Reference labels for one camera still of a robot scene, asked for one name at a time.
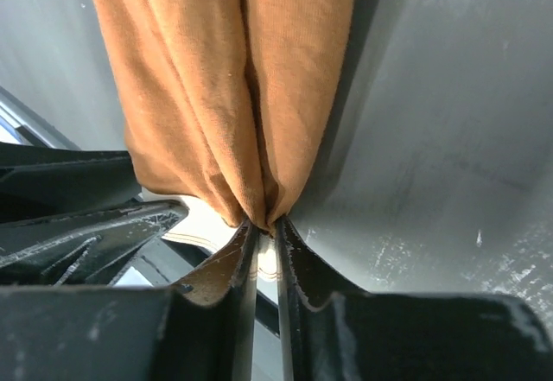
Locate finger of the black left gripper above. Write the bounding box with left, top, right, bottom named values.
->
left=1, top=143, right=141, bottom=223
left=1, top=200, right=188, bottom=286

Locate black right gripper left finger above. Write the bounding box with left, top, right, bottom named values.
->
left=1, top=222, right=258, bottom=380

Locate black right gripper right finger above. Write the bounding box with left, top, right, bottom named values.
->
left=276, top=218, right=552, bottom=380

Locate mustard brown underwear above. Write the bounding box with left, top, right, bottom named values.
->
left=93, top=0, right=354, bottom=251

